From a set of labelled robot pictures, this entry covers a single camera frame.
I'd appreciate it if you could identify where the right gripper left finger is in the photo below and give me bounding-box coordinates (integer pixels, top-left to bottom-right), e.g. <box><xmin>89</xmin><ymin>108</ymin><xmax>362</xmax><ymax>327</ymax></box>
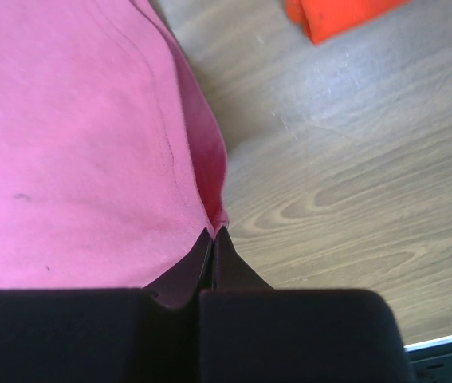
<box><xmin>0</xmin><ymin>232</ymin><xmax>212</xmax><ymax>382</ymax></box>

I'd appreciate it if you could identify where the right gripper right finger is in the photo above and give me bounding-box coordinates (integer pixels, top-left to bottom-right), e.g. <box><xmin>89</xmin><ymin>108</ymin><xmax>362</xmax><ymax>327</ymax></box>
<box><xmin>199</xmin><ymin>229</ymin><xmax>416</xmax><ymax>382</ymax></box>

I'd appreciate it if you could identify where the pink t-shirt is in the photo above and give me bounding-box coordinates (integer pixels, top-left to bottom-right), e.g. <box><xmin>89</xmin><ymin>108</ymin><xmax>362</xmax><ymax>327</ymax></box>
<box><xmin>0</xmin><ymin>1</ymin><xmax>228</xmax><ymax>290</ymax></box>

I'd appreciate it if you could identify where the folded orange t-shirt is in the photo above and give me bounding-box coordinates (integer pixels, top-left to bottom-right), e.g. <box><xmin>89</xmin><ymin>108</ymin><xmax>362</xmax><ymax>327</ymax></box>
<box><xmin>285</xmin><ymin>0</ymin><xmax>409</xmax><ymax>45</ymax></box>

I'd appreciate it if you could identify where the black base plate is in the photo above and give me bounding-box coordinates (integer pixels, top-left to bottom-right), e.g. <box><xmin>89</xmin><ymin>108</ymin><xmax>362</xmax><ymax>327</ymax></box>
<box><xmin>408</xmin><ymin>342</ymin><xmax>452</xmax><ymax>383</ymax></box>

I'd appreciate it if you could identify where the aluminium front rail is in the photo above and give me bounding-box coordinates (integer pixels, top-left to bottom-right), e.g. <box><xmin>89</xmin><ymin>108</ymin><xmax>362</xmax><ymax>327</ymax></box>
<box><xmin>405</xmin><ymin>335</ymin><xmax>452</xmax><ymax>353</ymax></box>

